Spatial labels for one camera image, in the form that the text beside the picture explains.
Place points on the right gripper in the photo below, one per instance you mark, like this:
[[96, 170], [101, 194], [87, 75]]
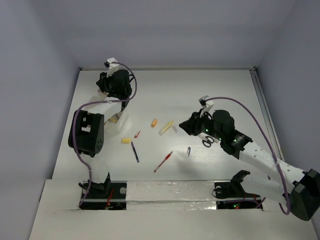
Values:
[[191, 126]]

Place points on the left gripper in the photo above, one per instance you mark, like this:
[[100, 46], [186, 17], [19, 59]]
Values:
[[102, 82]]

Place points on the black handled scissors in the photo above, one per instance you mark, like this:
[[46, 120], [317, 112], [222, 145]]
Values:
[[207, 140]]

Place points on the beige masking tape roll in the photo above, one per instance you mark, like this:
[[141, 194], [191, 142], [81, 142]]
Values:
[[113, 120]]

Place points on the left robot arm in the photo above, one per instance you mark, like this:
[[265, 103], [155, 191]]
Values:
[[87, 130]]

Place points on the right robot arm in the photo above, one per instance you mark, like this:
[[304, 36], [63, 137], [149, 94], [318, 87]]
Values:
[[298, 188]]

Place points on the clear highlighter cap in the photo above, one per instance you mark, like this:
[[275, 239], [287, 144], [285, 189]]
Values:
[[175, 129]]

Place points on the cream divided pen holder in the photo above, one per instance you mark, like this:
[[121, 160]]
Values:
[[99, 96]]

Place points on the yellow highlighter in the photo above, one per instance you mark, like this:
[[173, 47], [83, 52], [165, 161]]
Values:
[[164, 129]]

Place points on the orange marker cap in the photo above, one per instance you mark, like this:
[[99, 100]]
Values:
[[153, 124]]

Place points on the red gel pen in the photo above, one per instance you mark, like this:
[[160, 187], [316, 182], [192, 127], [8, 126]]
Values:
[[163, 161]]

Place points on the white perforated storage basket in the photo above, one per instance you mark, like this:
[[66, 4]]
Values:
[[121, 120]]

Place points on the yellow eraser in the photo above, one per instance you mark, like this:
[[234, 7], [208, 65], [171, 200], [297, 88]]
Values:
[[125, 140]]

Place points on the purple gel pen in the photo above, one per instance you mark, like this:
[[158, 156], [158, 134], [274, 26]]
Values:
[[135, 152]]

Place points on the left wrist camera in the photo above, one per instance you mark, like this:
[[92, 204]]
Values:
[[112, 65]]

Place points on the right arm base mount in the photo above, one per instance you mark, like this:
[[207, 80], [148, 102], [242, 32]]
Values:
[[230, 194]]

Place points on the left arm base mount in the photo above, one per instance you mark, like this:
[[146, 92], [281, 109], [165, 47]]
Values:
[[107, 195]]

